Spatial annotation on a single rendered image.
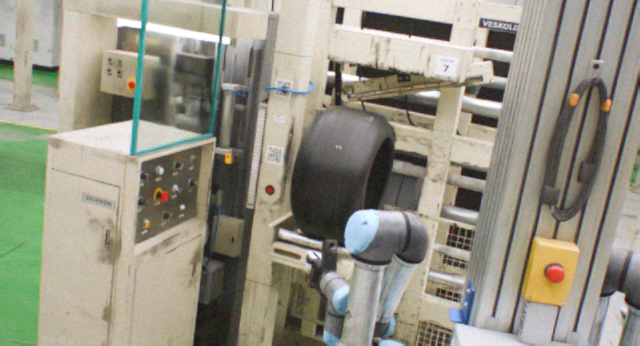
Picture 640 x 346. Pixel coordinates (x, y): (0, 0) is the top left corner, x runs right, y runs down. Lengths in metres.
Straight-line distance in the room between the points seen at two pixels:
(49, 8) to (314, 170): 10.44
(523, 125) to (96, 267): 1.72
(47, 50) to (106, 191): 10.37
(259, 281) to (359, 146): 0.85
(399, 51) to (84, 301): 1.63
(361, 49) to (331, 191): 0.71
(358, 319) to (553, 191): 0.69
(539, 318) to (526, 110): 0.45
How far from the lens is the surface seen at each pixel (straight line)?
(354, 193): 2.62
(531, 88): 1.47
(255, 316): 3.18
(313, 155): 2.65
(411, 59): 2.95
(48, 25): 12.80
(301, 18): 2.83
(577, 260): 1.53
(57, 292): 2.81
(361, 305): 1.88
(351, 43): 3.03
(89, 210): 2.61
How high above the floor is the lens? 1.88
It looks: 14 degrees down
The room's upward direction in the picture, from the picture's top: 9 degrees clockwise
